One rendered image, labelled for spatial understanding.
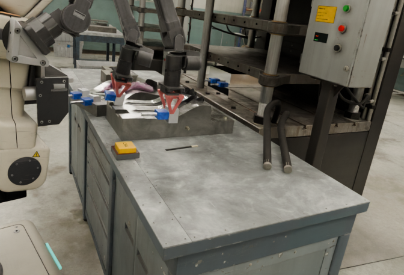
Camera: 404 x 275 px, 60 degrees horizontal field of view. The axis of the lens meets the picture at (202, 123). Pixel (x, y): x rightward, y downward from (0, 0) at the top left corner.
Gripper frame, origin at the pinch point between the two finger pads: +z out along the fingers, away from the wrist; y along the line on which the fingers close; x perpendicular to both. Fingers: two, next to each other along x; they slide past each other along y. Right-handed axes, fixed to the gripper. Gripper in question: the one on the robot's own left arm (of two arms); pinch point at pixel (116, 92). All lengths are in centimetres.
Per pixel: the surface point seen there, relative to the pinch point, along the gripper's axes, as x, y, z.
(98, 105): 3.7, 9.5, 10.9
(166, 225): 4, -75, 3
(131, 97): -12.0, 14.9, 7.1
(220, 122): -41.1, -18.7, -1.1
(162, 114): -7.8, -29.8, -6.3
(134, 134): -4.4, -19.8, 8.0
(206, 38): -73, 72, -19
